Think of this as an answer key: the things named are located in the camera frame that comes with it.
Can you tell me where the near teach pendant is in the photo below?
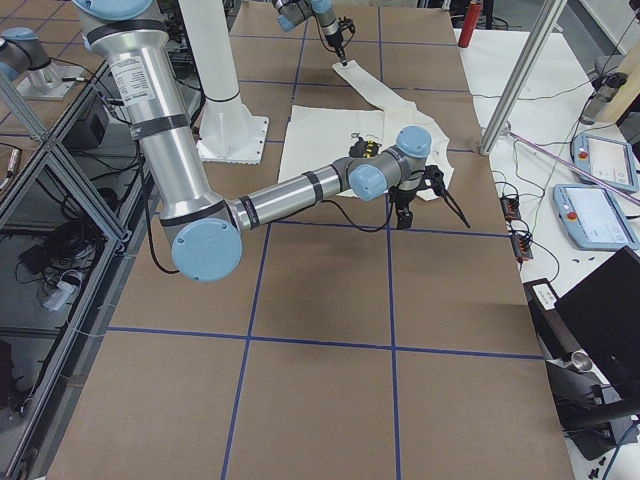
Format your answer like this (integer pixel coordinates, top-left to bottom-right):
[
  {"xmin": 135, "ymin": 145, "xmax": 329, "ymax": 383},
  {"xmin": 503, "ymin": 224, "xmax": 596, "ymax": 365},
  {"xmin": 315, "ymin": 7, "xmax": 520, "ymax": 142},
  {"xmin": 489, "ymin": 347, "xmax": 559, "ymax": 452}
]
[{"xmin": 553, "ymin": 184, "xmax": 639, "ymax": 251}]

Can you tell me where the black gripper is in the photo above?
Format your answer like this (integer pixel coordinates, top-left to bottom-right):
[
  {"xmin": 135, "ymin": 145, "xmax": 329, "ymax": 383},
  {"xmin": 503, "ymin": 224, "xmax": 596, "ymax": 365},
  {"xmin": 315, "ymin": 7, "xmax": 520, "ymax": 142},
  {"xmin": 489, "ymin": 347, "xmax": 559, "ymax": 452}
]
[
  {"xmin": 325, "ymin": 32, "xmax": 348, "ymax": 66},
  {"xmin": 394, "ymin": 188, "xmax": 417, "ymax": 229}
]

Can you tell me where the aluminium frame post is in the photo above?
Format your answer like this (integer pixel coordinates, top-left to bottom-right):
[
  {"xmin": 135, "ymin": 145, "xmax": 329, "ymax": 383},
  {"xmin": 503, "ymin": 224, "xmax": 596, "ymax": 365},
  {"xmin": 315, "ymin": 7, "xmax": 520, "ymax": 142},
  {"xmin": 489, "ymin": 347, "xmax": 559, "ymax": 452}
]
[{"xmin": 479, "ymin": 0, "xmax": 567, "ymax": 156}]

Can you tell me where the cream long-sleeve cat shirt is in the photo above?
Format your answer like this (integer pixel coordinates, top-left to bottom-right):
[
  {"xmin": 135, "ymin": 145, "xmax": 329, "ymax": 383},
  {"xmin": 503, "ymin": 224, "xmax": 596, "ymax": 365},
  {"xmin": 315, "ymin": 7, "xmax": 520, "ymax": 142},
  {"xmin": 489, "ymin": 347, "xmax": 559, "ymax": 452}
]
[{"xmin": 278, "ymin": 60, "xmax": 454, "ymax": 183}]

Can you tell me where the black monitor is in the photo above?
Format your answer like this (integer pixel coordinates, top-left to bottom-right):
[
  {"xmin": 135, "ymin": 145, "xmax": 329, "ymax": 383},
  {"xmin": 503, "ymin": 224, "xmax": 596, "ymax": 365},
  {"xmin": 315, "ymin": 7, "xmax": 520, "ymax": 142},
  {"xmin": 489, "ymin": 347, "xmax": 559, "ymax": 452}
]
[{"xmin": 524, "ymin": 247, "xmax": 639, "ymax": 460}]

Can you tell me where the teach pendant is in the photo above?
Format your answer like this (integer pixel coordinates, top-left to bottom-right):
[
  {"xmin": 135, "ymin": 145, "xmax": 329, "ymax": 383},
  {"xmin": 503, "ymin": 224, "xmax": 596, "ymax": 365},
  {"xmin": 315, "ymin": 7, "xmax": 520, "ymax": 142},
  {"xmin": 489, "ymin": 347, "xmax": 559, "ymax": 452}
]
[
  {"xmin": 553, "ymin": 184, "xmax": 639, "ymax": 251},
  {"xmin": 572, "ymin": 133, "xmax": 639, "ymax": 193}
]

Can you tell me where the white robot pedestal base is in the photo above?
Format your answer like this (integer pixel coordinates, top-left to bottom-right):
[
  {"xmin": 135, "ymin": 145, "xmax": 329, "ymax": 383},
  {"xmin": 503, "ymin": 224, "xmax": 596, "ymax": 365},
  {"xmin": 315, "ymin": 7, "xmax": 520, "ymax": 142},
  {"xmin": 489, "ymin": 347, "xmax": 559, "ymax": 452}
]
[{"xmin": 179, "ymin": 0, "xmax": 269, "ymax": 164}]

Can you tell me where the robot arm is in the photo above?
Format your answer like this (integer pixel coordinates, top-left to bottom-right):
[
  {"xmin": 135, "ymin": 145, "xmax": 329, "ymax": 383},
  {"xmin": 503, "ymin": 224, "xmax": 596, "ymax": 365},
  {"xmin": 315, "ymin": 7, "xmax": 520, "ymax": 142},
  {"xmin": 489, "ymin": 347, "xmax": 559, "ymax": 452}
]
[
  {"xmin": 272, "ymin": 0, "xmax": 356, "ymax": 66},
  {"xmin": 75, "ymin": 1, "xmax": 432, "ymax": 282}
]

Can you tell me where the far teach pendant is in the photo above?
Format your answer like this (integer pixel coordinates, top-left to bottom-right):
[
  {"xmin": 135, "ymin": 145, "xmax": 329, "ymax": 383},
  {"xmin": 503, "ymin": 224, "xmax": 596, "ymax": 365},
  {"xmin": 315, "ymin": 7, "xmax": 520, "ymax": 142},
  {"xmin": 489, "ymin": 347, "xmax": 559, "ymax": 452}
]
[{"xmin": 572, "ymin": 133, "xmax": 639, "ymax": 193}]

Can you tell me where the white reacher grabber stick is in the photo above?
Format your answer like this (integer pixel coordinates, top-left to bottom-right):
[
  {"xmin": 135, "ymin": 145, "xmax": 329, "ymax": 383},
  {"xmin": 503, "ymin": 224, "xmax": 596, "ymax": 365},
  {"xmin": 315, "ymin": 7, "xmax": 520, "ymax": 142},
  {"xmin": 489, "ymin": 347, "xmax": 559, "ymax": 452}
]
[{"xmin": 499, "ymin": 121, "xmax": 640, "ymax": 206}]

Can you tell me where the red cylinder bottle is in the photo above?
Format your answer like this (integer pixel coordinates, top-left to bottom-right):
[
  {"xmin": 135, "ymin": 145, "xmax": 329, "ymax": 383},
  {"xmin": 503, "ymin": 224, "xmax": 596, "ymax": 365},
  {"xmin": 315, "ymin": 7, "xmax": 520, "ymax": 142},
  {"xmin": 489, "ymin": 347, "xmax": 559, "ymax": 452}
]
[{"xmin": 458, "ymin": 1, "xmax": 482, "ymax": 48}]

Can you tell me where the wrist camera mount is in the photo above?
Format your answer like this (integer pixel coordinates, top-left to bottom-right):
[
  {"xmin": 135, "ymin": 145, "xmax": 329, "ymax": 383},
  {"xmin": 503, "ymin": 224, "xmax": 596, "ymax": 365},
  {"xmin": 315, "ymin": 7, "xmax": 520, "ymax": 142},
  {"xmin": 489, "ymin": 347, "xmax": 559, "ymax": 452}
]
[
  {"xmin": 418, "ymin": 165, "xmax": 447, "ymax": 197},
  {"xmin": 338, "ymin": 17, "xmax": 356, "ymax": 35}
]

